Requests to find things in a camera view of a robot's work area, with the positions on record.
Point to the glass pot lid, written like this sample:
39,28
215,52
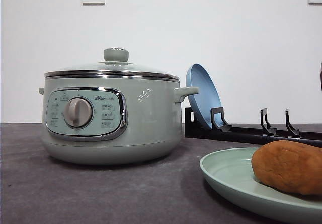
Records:
115,65

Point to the green plate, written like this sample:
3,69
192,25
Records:
231,170

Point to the brown potato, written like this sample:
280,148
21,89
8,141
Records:
289,165

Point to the green electric steamer pot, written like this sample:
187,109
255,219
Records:
111,112

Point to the blue plate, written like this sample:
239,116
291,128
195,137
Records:
207,97

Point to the black plate rack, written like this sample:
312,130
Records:
220,131

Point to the dark red plate edge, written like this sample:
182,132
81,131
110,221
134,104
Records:
321,76

